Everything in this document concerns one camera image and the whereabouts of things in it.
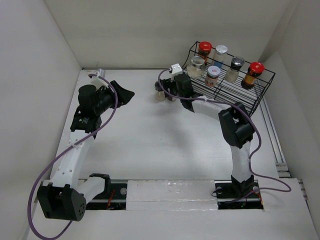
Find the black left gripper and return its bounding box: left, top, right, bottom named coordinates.
left=94, top=81, right=134, bottom=115

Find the white lid dark spice jar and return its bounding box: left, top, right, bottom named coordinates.
left=167, top=96, right=177, bottom=102

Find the black knob grinder jar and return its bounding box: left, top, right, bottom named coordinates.
left=154, top=81, right=166, bottom=102

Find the wide clear glass jar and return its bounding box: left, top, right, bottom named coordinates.
left=186, top=56, right=205, bottom=79

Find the white lid orange spice jar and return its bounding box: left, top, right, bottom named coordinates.
left=204, top=65, right=221, bottom=87

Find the red lid chili jar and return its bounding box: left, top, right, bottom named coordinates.
left=241, top=61, right=265, bottom=90
left=198, top=41, right=212, bottom=65

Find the silver lid blue label shaker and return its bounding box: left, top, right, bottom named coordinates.
left=212, top=44, right=228, bottom=69

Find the black collar pepper shaker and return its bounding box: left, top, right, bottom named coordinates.
left=224, top=56, right=245, bottom=83

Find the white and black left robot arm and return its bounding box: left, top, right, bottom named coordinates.
left=37, top=80, right=135, bottom=222

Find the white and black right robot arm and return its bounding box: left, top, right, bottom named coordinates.
left=154, top=73, right=256, bottom=203

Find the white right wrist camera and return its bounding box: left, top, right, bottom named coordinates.
left=169, top=63, right=183, bottom=78

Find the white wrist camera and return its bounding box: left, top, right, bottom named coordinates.
left=89, top=68, right=106, bottom=88
left=169, top=63, right=183, bottom=78

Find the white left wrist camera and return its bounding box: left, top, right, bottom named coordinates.
left=89, top=68, right=106, bottom=88

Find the black wire rack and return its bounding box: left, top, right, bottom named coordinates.
left=191, top=53, right=276, bottom=116

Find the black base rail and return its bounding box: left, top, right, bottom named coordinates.
left=87, top=179, right=264, bottom=211

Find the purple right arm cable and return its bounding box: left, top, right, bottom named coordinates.
left=158, top=68, right=292, bottom=203

